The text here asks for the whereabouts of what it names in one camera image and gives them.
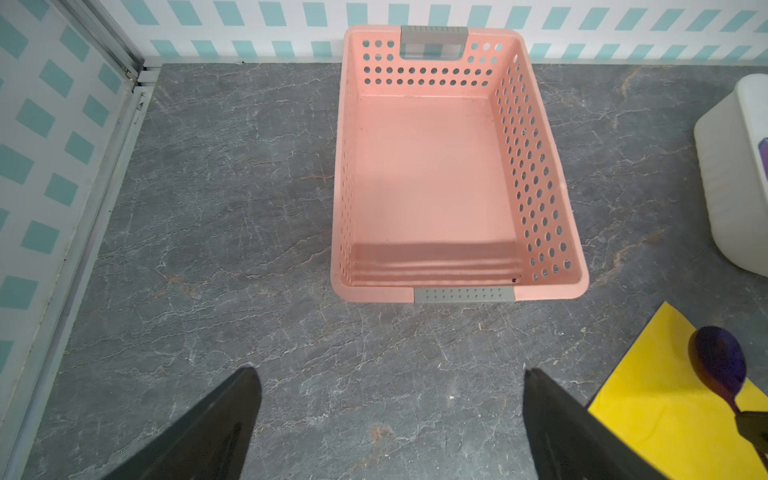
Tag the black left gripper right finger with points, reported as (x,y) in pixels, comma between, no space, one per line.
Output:
(567,442)

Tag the purple metal spoon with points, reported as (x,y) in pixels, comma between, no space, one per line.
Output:
(719,363)

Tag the white plastic tub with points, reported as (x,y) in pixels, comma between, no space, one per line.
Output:
(731,145)

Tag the yellow paper napkin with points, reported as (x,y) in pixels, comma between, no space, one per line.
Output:
(655,403)

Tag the pink perforated plastic basket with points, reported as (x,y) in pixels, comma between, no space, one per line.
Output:
(448,184)

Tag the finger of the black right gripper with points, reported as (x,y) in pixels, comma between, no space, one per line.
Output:
(752,426)

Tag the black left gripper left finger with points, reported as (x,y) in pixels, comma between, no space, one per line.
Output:
(210,441)

